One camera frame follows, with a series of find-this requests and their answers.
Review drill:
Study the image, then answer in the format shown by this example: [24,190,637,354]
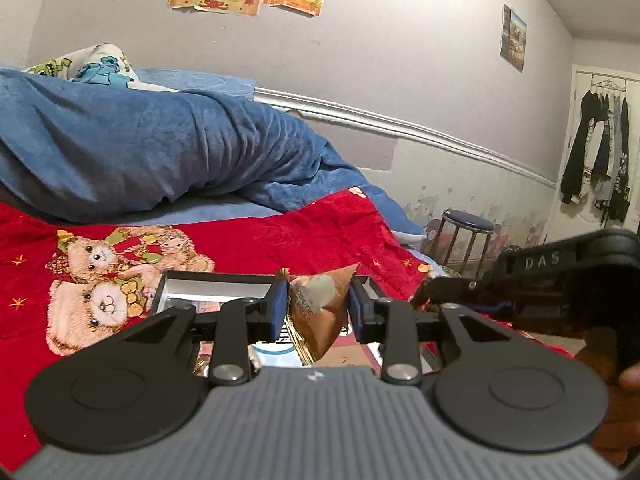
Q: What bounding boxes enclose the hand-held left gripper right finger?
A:
[347,277,507,387]

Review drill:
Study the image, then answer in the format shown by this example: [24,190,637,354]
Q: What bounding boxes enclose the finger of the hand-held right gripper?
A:
[410,275,518,317]

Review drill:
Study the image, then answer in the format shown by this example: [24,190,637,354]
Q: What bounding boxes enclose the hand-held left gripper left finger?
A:
[120,280,292,387]

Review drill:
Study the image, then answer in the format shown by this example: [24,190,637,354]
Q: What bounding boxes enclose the brown triangular snack packet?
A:
[275,262,362,365]

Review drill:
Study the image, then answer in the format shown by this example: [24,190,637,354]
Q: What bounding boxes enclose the black shallow box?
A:
[152,270,451,377]

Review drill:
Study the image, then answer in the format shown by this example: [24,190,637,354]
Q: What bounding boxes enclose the person's right hand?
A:
[574,337,640,468]

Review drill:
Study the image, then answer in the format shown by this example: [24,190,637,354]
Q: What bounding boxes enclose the pile of colourful packets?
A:
[195,300,441,377]

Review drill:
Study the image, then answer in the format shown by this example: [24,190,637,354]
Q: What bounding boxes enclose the round blue metal stool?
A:
[427,209,497,279]

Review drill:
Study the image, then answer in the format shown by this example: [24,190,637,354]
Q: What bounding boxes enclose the red teddy bear blanket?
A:
[0,187,576,472]

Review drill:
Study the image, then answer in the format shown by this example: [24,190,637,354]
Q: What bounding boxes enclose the hanging dark clothes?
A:
[560,75,634,229]

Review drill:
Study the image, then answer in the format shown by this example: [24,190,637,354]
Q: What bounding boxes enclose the white door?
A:
[545,62,640,242]

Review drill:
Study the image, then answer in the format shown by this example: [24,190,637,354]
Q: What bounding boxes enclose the blue fleece blanket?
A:
[0,67,426,237]

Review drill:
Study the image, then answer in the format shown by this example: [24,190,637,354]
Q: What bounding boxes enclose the cartoon print pillow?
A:
[22,42,141,92]

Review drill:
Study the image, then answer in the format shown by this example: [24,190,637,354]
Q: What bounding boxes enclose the small landscape wall picture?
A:
[500,4,529,72]

